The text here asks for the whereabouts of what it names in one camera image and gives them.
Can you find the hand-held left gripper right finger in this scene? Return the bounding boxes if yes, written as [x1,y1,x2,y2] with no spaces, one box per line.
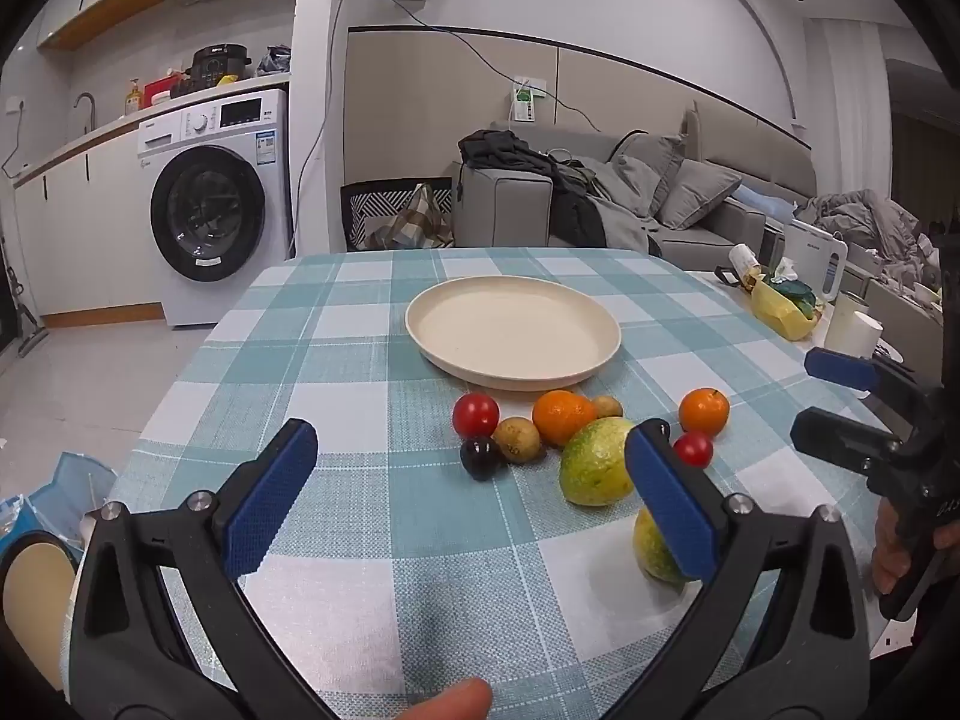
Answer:
[624,418,872,720]

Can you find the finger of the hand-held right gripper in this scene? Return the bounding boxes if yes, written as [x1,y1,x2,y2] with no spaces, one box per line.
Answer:
[804,347,901,398]
[790,405,906,476]

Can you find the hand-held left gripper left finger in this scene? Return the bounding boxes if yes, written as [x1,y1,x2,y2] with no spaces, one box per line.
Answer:
[69,418,320,720]

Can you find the small red tomato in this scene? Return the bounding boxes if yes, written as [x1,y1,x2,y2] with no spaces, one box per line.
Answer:
[673,431,714,468]

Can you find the green yellow guava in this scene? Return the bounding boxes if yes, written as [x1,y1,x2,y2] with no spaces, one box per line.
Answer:
[559,418,638,507]

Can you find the orange mandarin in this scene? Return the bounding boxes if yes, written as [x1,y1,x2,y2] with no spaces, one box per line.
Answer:
[532,390,599,448]
[679,387,731,437]

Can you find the dark plum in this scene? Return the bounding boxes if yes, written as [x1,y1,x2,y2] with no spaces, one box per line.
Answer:
[460,436,503,482]

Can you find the large red tomato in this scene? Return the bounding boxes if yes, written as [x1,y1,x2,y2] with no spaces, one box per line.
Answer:
[452,393,501,439]

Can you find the cream round plate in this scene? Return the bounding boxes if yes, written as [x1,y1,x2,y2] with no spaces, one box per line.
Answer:
[405,275,623,392]

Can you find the person's right hand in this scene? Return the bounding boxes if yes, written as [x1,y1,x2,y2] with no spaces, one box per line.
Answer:
[870,499,920,595]

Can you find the person's left hand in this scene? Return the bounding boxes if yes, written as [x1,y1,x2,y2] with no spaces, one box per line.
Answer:
[390,677,494,720]

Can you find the white cup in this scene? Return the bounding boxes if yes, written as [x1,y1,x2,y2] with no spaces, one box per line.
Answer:
[825,292,884,357]

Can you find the yellow plastic bag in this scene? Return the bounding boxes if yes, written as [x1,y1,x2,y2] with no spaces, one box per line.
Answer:
[750,274,822,341]

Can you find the white appliance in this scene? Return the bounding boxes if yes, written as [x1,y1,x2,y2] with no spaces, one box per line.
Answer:
[784,219,848,301]

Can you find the teal checkered tablecloth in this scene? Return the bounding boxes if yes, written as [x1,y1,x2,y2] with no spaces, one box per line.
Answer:
[60,247,893,720]

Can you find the grey duvet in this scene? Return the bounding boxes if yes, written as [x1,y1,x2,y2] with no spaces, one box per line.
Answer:
[795,189,938,286]

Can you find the large brown kiwi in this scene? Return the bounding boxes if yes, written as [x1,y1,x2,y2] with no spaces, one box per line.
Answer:
[492,417,544,464]

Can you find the blue bag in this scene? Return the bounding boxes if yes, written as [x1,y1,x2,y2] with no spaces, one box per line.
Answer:
[0,451,117,563]

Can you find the small grey pillow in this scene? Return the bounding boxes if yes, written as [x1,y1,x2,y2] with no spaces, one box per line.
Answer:
[658,159,743,231]

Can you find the round beige stool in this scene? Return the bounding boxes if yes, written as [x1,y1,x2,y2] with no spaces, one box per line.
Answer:
[0,529,80,691]

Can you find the grey jacket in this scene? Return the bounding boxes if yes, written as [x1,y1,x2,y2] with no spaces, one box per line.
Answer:
[585,157,665,256]

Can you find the large grey pillow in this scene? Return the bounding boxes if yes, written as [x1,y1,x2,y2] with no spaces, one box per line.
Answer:
[611,131,687,215]

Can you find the white washing machine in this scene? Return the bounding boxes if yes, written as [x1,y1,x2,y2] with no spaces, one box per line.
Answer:
[137,88,293,329]

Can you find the plaid cloth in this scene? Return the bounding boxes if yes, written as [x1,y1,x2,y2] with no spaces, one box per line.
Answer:
[365,184,453,250]

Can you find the white kitchen base cabinets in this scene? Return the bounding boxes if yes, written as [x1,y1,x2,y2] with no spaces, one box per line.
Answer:
[13,112,166,320]

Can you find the grey sofa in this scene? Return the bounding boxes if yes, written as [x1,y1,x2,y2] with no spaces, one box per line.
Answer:
[452,101,818,271]

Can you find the dark clothes pile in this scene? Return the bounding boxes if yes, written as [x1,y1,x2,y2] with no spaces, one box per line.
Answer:
[457,129,608,248]

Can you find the red container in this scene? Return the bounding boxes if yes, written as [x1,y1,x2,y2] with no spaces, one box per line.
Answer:
[142,71,188,106]

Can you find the black pressure cooker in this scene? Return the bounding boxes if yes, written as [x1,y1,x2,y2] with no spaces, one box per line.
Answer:
[186,43,252,91]

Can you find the white green wall charger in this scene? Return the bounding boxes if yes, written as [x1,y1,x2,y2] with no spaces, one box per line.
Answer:
[508,77,548,123]

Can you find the black cable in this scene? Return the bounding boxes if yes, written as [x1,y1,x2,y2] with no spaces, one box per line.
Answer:
[330,0,601,140]

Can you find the white wall cabinet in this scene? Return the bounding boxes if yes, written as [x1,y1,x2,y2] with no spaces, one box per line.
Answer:
[36,0,170,53]

